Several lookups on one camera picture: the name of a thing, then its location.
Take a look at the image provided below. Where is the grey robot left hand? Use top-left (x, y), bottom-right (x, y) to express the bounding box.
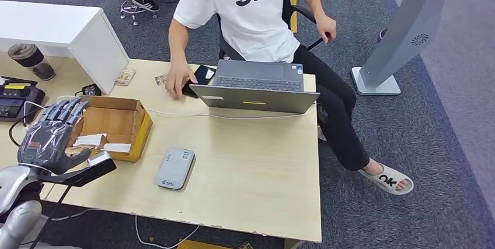
top-left (17, 97), bottom-right (93, 176)

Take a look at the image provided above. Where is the person's left hand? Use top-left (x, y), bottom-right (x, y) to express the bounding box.
top-left (315, 13), bottom-right (337, 43)

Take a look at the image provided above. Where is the person's right hand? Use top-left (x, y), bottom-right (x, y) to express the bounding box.
top-left (165, 61), bottom-right (198, 100)

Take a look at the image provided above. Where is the patterned room key card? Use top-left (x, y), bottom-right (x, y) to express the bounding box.
top-left (65, 145), bottom-right (96, 156)

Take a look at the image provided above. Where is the patterned coaster card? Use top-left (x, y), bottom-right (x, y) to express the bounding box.
top-left (114, 69), bottom-right (137, 86)

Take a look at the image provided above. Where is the white flat paper card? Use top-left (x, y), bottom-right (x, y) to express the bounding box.
top-left (101, 143), bottom-right (133, 154)

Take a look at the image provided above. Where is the seated person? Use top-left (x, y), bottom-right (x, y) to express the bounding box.
top-left (165, 0), bottom-right (414, 196)

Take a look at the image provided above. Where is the grey card reader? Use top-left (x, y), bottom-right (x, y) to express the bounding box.
top-left (154, 147), bottom-right (196, 191)

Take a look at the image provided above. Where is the black smartphone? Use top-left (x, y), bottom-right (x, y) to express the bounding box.
top-left (182, 64), bottom-right (217, 99)

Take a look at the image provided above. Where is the white folded paper slip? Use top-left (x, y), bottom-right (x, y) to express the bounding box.
top-left (73, 133), bottom-right (108, 148)

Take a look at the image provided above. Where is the black remote controller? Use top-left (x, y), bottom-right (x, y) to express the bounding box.
top-left (0, 76), bottom-right (46, 123)

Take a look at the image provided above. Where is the black power adapter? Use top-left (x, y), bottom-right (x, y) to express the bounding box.
top-left (75, 83), bottom-right (103, 98)

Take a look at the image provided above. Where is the cardboard box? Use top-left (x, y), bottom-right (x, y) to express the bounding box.
top-left (65, 96), bottom-right (154, 163)

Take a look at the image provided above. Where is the grey laptop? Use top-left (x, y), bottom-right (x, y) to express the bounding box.
top-left (189, 59), bottom-right (321, 115)

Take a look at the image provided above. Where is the grey kiosk stand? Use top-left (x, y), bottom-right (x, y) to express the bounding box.
top-left (351, 0), bottom-right (486, 97)

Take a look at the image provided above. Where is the dark coffee tumbler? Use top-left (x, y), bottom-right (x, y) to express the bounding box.
top-left (8, 43), bottom-right (57, 82)

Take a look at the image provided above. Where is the purple chair base with casters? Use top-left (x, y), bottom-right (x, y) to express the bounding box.
top-left (120, 0), bottom-right (159, 27)

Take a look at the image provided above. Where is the white cabinet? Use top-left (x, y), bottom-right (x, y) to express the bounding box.
top-left (0, 0), bottom-right (130, 96)

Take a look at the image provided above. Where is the beige sandal with print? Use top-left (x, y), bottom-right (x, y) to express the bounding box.
top-left (357, 163), bottom-right (414, 197)

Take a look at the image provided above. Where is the yellow floor tape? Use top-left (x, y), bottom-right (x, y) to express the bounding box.
top-left (177, 239), bottom-right (233, 249)

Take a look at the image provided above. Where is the black plug cable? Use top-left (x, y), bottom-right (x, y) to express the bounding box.
top-left (8, 106), bottom-right (48, 148)

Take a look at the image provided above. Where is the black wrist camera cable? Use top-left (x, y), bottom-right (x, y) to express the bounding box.
top-left (29, 184), bottom-right (75, 249)

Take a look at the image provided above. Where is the grey power strip cable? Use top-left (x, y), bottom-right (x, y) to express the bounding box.
top-left (42, 208), bottom-right (96, 222)

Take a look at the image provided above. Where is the white dangling cable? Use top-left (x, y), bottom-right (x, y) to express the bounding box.
top-left (134, 214), bottom-right (201, 249)

